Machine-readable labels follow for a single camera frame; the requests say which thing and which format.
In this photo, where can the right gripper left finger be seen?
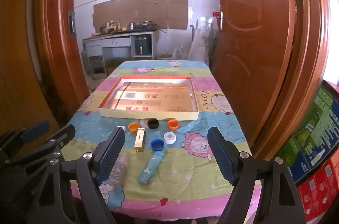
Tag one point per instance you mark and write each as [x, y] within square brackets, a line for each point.
[92, 169]

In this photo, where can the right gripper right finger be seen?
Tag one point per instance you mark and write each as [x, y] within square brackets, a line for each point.
[240, 170]

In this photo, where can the clear floral perfume bottle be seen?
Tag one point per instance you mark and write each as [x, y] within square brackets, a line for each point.
[119, 170]

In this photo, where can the gold lipstick box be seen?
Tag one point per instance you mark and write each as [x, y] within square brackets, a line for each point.
[140, 140]

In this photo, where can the orange bottle cap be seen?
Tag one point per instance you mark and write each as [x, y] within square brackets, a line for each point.
[173, 124]
[133, 127]

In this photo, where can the blue bottle cap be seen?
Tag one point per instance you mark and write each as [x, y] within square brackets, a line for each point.
[157, 145]

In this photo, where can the black bottle cap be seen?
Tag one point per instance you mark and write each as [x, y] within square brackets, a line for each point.
[152, 123]

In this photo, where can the white round cap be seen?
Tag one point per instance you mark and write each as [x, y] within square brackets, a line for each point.
[169, 138]

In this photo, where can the cartoon sheep tablecloth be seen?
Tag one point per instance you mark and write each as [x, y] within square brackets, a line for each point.
[162, 174]

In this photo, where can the stacked colourful cartons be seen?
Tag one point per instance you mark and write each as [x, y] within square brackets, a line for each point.
[311, 154]

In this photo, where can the shallow orange-rimmed cardboard tray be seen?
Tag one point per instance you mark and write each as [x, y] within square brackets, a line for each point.
[145, 97]

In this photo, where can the kitchen counter cabinet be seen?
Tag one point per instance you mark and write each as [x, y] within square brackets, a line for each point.
[103, 52]

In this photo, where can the white plastic sack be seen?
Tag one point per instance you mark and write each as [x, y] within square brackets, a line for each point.
[199, 49]

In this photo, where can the brown wooden door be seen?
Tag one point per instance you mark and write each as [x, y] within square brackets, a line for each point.
[270, 59]

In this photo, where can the green air fryer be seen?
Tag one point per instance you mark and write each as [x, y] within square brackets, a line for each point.
[141, 45]

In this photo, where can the black gas stove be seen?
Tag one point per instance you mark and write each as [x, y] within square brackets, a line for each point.
[144, 27]

